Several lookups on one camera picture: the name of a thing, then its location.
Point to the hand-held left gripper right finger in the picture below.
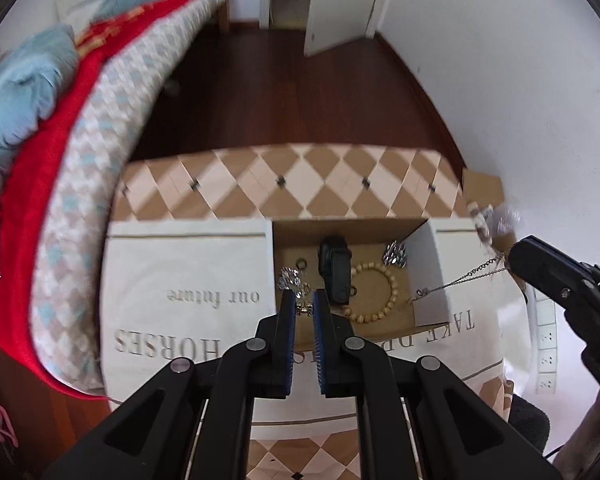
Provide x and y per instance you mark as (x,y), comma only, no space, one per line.
(321,325)

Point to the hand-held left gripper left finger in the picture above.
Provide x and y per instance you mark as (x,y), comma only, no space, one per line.
(289,320)

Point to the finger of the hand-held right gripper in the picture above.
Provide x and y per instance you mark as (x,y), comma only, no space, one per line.
(560,255)
(545,272)

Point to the black smart band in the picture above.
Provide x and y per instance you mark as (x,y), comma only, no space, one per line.
(335,265)

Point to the cardboard box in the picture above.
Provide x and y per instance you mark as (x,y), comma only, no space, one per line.
(425,270)

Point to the person's right forearm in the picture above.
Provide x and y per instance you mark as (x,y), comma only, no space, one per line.
(595,430)

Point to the white power strip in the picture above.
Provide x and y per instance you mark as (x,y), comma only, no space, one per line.
(545,350)

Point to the clear plastic bag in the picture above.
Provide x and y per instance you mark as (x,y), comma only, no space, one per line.
(505,220)

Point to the folded floral beige cloth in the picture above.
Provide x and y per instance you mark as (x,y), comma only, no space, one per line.
(480,222)

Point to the flat cardboard sheet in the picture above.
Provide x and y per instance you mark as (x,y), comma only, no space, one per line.
(482,187)

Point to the checkered printed table cloth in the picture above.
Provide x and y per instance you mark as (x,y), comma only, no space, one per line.
(180,260)

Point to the diamond pattern bed quilt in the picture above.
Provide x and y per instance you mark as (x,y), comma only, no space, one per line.
(110,125)

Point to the bed with red blanket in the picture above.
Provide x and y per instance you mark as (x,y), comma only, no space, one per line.
(35,200)

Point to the pink slipper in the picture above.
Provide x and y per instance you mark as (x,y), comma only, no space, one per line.
(2,420)

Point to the white door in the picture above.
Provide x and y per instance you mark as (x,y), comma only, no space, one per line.
(340,0)

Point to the light blue quilt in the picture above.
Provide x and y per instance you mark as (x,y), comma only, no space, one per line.
(25,90)

